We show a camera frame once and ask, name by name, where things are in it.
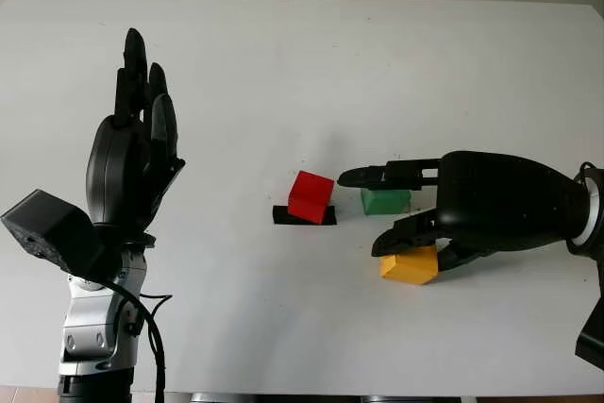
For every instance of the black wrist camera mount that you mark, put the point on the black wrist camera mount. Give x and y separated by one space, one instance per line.
52 228
592 341

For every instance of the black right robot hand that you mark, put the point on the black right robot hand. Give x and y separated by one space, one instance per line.
500 200

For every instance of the yellow cube block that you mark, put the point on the yellow cube block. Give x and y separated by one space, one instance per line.
408 268

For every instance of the black tape strip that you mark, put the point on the black tape strip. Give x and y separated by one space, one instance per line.
279 215

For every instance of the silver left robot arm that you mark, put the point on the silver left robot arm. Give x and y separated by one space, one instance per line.
89 327

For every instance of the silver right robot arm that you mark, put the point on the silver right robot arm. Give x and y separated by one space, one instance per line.
595 223

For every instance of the green cube block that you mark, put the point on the green cube block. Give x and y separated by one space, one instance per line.
384 202

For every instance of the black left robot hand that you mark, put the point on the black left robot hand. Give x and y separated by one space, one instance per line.
118 172

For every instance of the red cube block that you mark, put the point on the red cube block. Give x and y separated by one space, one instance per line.
309 197

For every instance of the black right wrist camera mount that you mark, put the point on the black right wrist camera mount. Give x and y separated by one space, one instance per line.
592 341

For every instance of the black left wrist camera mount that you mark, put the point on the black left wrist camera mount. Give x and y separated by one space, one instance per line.
52 228

